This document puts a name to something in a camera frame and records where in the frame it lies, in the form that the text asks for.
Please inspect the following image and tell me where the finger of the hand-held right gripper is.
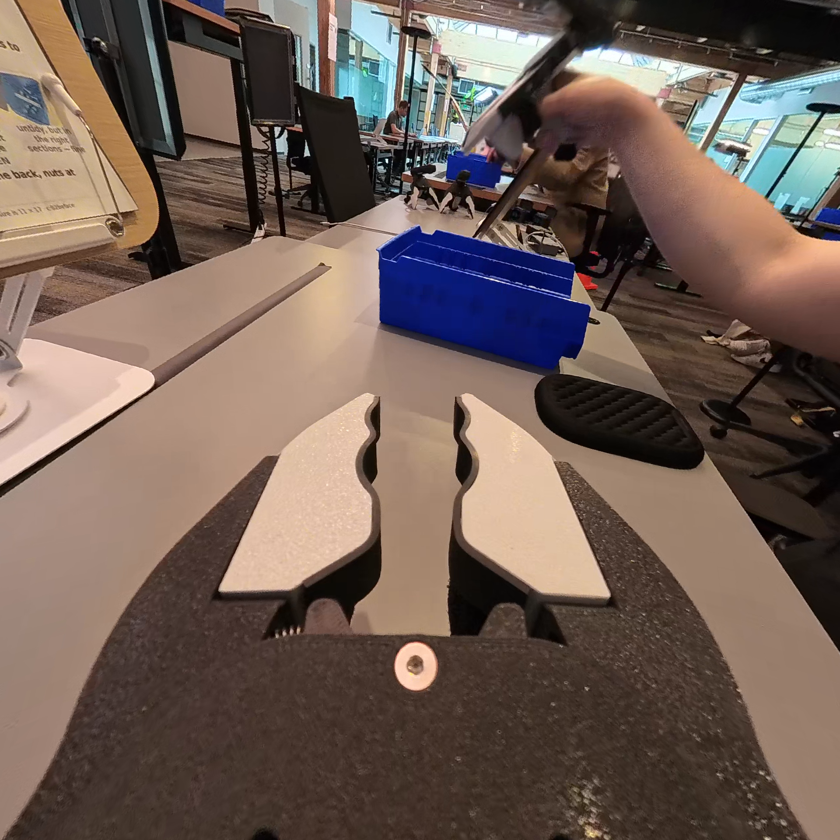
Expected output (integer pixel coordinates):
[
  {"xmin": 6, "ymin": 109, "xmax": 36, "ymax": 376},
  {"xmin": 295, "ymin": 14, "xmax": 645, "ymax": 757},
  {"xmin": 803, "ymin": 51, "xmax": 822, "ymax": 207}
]
[{"xmin": 461, "ymin": 31, "xmax": 580, "ymax": 156}]

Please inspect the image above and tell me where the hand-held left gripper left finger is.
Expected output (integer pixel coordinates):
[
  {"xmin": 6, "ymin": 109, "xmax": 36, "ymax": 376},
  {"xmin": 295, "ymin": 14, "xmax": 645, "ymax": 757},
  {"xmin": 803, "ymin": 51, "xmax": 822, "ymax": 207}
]
[{"xmin": 218, "ymin": 392, "xmax": 383, "ymax": 601}]

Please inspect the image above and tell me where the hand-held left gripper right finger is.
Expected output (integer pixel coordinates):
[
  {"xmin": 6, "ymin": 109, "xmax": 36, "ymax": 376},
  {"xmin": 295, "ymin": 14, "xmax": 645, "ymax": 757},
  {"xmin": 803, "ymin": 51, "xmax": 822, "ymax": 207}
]
[{"xmin": 451, "ymin": 392, "xmax": 613, "ymax": 606}]

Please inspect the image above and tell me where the blue plastic bin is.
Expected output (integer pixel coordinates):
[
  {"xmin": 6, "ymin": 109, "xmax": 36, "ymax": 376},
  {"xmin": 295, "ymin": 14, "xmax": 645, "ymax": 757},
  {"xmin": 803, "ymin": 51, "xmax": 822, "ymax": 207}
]
[{"xmin": 377, "ymin": 225, "xmax": 592, "ymax": 370}]

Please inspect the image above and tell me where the person's right forearm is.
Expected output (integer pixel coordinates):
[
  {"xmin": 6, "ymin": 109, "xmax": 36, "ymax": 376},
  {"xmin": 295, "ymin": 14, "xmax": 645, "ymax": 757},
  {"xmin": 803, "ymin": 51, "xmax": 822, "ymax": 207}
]
[{"xmin": 604, "ymin": 98, "xmax": 840, "ymax": 362}]

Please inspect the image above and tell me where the person's right hand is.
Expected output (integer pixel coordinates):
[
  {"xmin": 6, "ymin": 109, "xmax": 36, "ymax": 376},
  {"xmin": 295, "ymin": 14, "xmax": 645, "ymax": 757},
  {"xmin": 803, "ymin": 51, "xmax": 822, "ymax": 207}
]
[{"xmin": 535, "ymin": 72, "xmax": 657, "ymax": 172}]

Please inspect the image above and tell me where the small blue bin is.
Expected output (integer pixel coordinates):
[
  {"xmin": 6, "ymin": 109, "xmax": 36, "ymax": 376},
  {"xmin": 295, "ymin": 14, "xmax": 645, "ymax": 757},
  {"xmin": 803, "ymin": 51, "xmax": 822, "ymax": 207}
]
[{"xmin": 446, "ymin": 152, "xmax": 503, "ymax": 185}]

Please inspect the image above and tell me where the black panel stand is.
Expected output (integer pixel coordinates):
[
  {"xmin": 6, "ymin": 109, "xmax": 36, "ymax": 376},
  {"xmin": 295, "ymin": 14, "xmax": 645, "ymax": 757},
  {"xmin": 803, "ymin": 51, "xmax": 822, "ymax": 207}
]
[
  {"xmin": 223, "ymin": 16, "xmax": 296, "ymax": 237},
  {"xmin": 295, "ymin": 85, "xmax": 376, "ymax": 224}
]

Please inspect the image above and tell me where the white cloth heap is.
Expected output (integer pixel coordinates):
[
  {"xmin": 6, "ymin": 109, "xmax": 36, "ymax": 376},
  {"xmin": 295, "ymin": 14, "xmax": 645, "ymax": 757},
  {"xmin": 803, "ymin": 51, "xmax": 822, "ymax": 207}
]
[{"xmin": 701, "ymin": 319, "xmax": 775, "ymax": 368}]

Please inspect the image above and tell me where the wooden top office desk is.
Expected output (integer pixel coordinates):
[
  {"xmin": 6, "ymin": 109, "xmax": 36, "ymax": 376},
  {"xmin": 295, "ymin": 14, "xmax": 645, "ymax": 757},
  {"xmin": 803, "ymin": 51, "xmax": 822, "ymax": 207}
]
[{"xmin": 161, "ymin": 0, "xmax": 253, "ymax": 148}]

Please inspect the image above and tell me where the dark framed panel on stand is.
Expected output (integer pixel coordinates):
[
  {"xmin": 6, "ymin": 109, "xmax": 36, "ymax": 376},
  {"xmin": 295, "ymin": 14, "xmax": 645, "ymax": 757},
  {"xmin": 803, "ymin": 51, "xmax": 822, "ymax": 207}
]
[{"xmin": 66, "ymin": 0, "xmax": 188, "ymax": 277}]

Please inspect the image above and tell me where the wooden backboard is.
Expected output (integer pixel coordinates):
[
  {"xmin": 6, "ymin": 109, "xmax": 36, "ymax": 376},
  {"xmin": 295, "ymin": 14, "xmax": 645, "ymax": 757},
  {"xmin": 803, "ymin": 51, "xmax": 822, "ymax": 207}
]
[{"xmin": 16, "ymin": 0, "xmax": 160, "ymax": 253}]

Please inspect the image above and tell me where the printed instruction sheet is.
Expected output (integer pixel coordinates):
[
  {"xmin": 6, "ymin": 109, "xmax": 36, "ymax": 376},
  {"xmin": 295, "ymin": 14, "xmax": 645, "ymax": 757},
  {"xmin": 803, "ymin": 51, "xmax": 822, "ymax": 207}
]
[{"xmin": 0, "ymin": 0, "xmax": 139, "ymax": 270}]

